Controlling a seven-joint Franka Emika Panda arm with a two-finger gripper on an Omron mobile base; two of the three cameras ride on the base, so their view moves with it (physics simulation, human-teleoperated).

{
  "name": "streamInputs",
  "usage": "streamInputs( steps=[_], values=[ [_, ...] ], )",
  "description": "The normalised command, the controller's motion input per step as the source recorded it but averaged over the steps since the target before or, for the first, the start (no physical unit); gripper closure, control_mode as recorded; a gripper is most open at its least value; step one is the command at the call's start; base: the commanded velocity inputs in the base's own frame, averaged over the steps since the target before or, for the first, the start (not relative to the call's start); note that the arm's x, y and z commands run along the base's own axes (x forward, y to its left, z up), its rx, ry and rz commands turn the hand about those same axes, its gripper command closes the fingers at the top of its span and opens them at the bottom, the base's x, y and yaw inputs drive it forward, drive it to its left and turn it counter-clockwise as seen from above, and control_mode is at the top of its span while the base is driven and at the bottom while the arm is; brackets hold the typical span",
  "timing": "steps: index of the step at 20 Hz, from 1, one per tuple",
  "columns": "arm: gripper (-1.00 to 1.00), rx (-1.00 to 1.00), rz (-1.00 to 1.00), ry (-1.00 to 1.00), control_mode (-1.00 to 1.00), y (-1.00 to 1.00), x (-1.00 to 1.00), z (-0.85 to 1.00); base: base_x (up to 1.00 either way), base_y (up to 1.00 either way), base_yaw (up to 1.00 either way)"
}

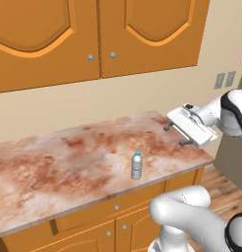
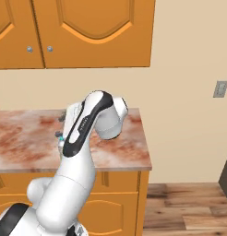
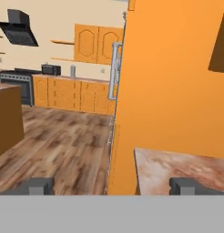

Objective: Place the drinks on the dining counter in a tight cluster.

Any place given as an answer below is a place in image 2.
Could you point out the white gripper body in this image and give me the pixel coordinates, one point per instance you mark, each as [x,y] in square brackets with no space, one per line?
[72,118]

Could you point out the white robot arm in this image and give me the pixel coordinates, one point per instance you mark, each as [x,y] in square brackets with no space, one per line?
[67,190]

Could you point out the teal and white drink bottle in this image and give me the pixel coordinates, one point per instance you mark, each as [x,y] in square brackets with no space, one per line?
[61,143]

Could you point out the orange drawer front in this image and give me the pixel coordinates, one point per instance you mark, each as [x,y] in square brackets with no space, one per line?
[121,182]
[23,182]

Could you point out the grey round cupboard knob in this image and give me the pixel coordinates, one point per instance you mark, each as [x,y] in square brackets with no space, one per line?
[29,49]
[50,48]

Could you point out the orange base cupboard door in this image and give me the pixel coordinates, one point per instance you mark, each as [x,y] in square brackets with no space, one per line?
[9,202]
[115,215]

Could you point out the wide orange wall cupboard door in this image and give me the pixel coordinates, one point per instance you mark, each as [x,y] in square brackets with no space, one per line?
[97,33]

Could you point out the narrow orange wall cupboard door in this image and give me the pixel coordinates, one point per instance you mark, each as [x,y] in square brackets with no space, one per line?
[14,33]

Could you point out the grey wall socket plate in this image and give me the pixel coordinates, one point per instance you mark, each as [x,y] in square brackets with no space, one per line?
[221,89]

